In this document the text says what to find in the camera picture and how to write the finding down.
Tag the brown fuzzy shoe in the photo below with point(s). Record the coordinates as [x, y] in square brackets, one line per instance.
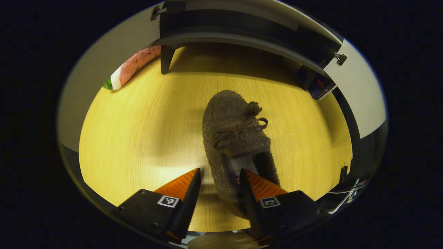
[228, 114]

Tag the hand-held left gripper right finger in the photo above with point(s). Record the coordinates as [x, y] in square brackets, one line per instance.
[251, 204]

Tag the white and grey shoe cabinet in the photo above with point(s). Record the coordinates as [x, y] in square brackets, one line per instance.
[242, 20]

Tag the small dark carton box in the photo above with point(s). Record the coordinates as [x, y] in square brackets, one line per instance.
[320, 86]

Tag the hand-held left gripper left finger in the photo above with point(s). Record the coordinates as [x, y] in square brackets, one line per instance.
[190, 200]

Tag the watermelon slice plush cushion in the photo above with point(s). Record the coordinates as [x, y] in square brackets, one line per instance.
[133, 65]

